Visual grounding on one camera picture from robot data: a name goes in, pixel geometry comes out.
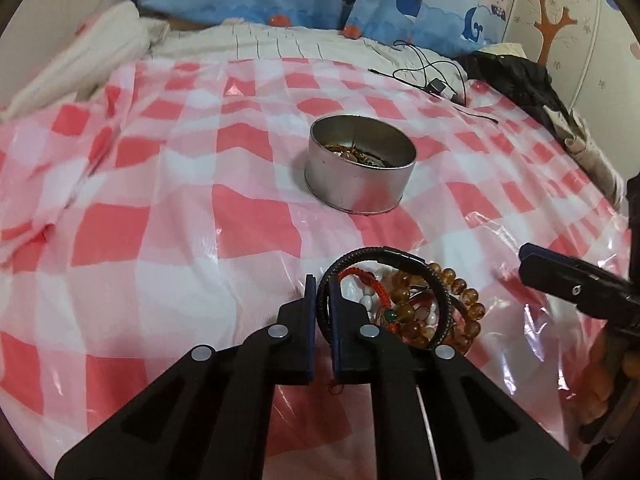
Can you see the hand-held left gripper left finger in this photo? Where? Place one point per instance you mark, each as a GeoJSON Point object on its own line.
{"type": "Point", "coordinates": [310, 330]}

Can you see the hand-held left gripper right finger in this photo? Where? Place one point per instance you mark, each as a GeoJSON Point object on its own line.
{"type": "Point", "coordinates": [336, 330]}

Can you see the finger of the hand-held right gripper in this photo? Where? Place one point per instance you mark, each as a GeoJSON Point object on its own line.
{"type": "Point", "coordinates": [575, 285]}

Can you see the round metal tin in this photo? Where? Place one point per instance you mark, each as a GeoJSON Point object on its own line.
{"type": "Point", "coordinates": [350, 185]}

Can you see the gold jewelry pieces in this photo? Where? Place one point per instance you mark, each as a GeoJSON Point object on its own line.
{"type": "Point", "coordinates": [357, 155]}

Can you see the person's right hand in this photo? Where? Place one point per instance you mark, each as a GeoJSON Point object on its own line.
{"type": "Point", "coordinates": [605, 375]}

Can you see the grey crumpled cloth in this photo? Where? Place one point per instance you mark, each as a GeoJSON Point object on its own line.
{"type": "Point", "coordinates": [590, 155]}

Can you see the red white checkered plastic cloth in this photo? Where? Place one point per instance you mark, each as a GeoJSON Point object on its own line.
{"type": "Point", "coordinates": [175, 240]}

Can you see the black jacket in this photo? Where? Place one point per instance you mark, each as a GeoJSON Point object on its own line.
{"type": "Point", "coordinates": [520, 80]}

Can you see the white striped bed sheet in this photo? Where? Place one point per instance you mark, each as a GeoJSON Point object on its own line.
{"type": "Point", "coordinates": [300, 42]}

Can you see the white crumpled blanket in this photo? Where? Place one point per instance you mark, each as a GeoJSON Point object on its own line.
{"type": "Point", "coordinates": [85, 55]}

